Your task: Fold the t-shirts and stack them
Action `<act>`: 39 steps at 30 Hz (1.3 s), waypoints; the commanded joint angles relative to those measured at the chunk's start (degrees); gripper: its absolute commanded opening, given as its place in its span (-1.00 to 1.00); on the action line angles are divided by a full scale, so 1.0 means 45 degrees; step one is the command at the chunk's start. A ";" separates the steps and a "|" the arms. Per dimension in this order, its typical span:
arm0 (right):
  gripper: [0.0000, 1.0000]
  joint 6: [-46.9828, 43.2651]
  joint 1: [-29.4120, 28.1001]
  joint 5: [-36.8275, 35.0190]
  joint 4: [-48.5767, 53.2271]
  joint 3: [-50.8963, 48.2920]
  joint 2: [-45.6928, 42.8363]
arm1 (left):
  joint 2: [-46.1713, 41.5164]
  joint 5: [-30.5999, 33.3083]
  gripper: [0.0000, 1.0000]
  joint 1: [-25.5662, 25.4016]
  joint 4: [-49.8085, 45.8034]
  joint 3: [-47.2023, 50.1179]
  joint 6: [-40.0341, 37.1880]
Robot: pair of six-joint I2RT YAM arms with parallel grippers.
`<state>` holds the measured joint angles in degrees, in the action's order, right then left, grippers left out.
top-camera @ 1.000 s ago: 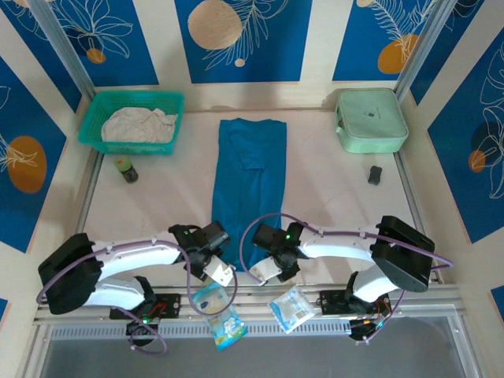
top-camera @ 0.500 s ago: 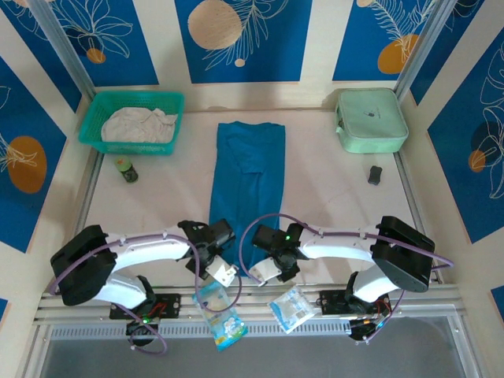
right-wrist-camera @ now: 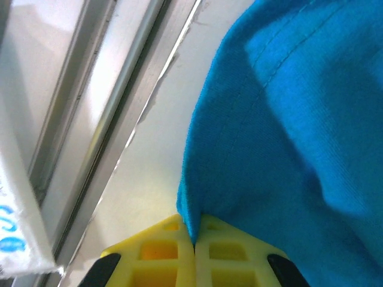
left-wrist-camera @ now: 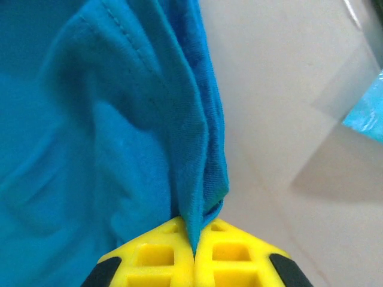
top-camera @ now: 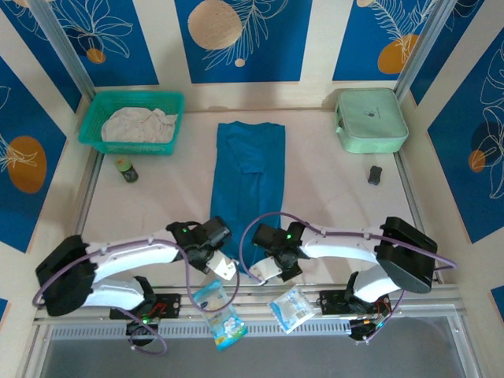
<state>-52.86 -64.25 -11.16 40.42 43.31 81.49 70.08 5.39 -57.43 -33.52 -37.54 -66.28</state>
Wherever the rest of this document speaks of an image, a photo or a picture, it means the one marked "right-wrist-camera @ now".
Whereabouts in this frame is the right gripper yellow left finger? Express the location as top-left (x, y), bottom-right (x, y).
top-left (77, 213), bottom-right (196, 287)

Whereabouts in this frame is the blue t-shirt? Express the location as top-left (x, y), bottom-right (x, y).
top-left (175, 0), bottom-right (383, 287)

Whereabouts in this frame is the white plastic packet blue print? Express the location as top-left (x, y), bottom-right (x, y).
top-left (0, 98), bottom-right (65, 279)

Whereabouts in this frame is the wide aluminium profile rail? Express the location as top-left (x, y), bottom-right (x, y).
top-left (0, 0), bottom-right (201, 287)

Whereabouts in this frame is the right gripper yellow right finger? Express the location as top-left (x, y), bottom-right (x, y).
top-left (194, 213), bottom-right (311, 287)

